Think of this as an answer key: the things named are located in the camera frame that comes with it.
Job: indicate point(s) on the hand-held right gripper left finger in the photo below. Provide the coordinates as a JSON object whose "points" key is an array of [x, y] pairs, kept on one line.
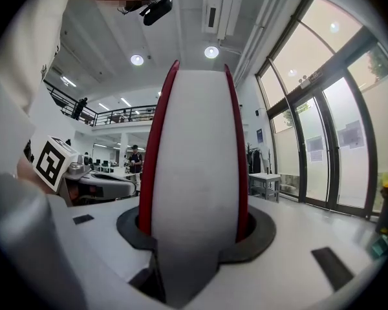
{"points": [[93, 237]]}

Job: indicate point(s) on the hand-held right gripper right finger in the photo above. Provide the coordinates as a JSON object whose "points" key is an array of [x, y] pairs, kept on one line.
{"points": [[287, 237]]}

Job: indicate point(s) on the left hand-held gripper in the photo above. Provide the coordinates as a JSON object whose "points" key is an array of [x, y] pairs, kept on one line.
{"points": [[51, 163]]}

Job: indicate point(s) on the person's left forearm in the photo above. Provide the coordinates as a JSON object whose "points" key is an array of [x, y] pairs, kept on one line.
{"points": [[25, 170]]}

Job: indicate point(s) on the grey side table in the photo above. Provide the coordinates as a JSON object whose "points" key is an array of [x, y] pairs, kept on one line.
{"points": [[265, 183]]}

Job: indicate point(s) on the black mezzanine railing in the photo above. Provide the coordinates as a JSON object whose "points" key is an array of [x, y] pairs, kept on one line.
{"points": [[97, 113]]}

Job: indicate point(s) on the black coat rack with clothes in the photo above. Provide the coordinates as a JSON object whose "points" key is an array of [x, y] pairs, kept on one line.
{"points": [[256, 158]]}

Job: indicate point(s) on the paper notice on glass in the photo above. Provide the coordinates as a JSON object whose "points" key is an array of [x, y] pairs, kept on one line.
{"points": [[315, 148], [351, 135]]}

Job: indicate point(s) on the yellow and green bin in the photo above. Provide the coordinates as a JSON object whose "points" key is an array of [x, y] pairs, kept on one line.
{"points": [[387, 212]]}

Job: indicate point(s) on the person's white shirt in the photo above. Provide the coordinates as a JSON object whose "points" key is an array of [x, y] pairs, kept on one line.
{"points": [[26, 44]]}

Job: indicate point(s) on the round ceiling light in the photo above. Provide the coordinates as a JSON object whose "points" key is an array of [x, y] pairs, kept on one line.
{"points": [[211, 52], [137, 59]]}

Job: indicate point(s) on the white ceiling air conditioner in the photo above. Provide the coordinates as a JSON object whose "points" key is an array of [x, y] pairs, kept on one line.
{"points": [[221, 13]]}

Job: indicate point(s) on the blue wall poster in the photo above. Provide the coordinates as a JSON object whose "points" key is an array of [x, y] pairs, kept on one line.
{"points": [[260, 136]]}

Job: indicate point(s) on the glass window wall black frame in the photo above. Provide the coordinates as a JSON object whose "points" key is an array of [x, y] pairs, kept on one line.
{"points": [[326, 115]]}

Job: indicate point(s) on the black head camera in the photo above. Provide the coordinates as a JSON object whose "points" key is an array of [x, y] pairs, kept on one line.
{"points": [[157, 10]]}

